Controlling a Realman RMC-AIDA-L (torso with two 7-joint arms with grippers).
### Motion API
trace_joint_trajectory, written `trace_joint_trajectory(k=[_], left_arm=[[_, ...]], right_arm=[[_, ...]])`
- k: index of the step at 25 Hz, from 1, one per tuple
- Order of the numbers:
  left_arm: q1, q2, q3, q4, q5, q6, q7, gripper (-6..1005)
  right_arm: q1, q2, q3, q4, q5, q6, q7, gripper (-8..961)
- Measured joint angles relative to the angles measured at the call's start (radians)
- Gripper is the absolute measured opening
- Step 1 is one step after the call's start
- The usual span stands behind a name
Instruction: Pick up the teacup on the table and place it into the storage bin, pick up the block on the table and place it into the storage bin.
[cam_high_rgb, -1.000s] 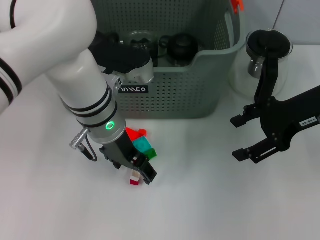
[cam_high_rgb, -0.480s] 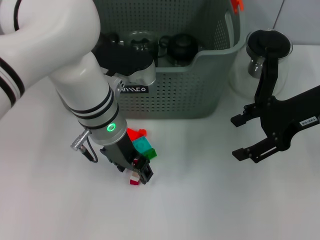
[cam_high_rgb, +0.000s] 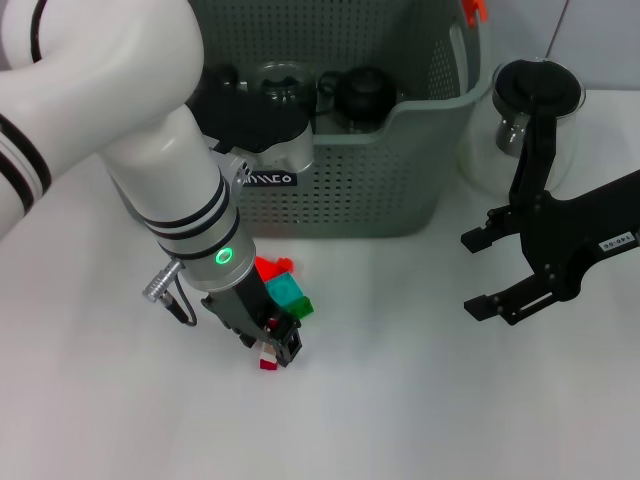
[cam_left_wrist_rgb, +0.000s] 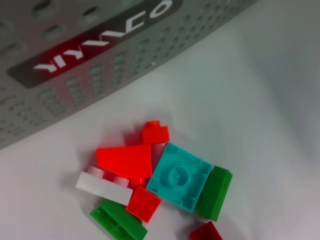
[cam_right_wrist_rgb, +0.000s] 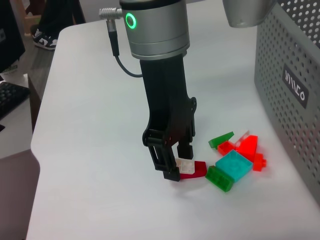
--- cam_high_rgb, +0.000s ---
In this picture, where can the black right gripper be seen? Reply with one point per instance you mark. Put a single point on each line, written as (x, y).
(575, 235)

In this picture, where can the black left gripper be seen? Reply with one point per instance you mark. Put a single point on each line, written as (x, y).
(245, 305)

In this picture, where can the white toy brick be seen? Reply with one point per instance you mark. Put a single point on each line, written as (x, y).
(267, 352)

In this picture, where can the white and red block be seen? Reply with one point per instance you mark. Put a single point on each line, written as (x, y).
(267, 366)

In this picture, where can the grey-green perforated storage bin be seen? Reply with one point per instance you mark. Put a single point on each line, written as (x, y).
(375, 180)

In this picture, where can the orange bin latch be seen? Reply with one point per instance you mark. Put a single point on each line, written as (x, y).
(474, 11)

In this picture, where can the large green toy brick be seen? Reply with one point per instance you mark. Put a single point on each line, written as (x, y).
(302, 307)

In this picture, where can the teal square toy brick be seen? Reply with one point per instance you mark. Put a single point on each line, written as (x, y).
(285, 292)

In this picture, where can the large red slope brick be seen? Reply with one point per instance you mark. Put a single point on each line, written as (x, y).
(267, 267)

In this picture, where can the small red toy brick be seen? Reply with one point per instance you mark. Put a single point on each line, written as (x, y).
(286, 264)

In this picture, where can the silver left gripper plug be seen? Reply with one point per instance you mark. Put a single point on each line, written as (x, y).
(162, 280)

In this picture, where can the black clay teapot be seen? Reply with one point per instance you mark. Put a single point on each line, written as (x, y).
(225, 77)

